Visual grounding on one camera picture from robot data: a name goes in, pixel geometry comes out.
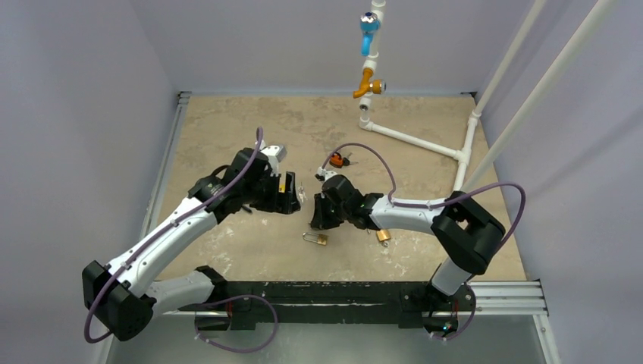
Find black base bar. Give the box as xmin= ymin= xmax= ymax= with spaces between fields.
xmin=192 ymin=265 xmax=476 ymax=336

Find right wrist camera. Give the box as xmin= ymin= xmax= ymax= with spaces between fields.
xmin=315 ymin=168 xmax=337 ymax=183

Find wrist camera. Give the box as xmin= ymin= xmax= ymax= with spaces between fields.
xmin=315 ymin=168 xmax=337 ymax=183
xmin=260 ymin=145 xmax=287 ymax=177

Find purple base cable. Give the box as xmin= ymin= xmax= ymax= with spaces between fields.
xmin=193 ymin=293 xmax=280 ymax=355

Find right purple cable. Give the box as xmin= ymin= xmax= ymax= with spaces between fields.
xmin=320 ymin=143 xmax=528 ymax=255

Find small silver key pair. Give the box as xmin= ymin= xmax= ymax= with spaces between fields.
xmin=297 ymin=185 xmax=308 ymax=203

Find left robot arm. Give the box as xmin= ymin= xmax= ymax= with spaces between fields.
xmin=81 ymin=145 xmax=300 ymax=344

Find brass padlock long shackle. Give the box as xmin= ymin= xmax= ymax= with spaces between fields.
xmin=302 ymin=232 xmax=328 ymax=246

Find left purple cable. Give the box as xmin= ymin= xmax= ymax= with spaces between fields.
xmin=83 ymin=126 xmax=265 ymax=345

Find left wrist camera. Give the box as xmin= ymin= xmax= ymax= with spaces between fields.
xmin=260 ymin=145 xmax=287 ymax=177

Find orange tap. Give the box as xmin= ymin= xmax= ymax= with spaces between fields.
xmin=353 ymin=67 xmax=387 ymax=99

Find blue tap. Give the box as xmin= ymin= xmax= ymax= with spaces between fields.
xmin=359 ymin=11 xmax=381 ymax=57

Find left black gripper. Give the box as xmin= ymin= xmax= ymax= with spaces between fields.
xmin=243 ymin=169 xmax=299 ymax=214

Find orange black padlock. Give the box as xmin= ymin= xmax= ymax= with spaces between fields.
xmin=328 ymin=152 xmax=355 ymax=168

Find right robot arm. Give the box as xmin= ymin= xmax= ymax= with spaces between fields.
xmin=309 ymin=174 xmax=506 ymax=309

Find white diagonal pole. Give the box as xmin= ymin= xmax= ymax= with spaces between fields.
xmin=460 ymin=1 xmax=616 ymax=191

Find aluminium frame rail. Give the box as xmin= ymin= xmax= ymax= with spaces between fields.
xmin=139 ymin=91 xmax=193 ymax=240

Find white pvc pipe frame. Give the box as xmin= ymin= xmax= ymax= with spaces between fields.
xmin=357 ymin=0 xmax=481 ymax=190

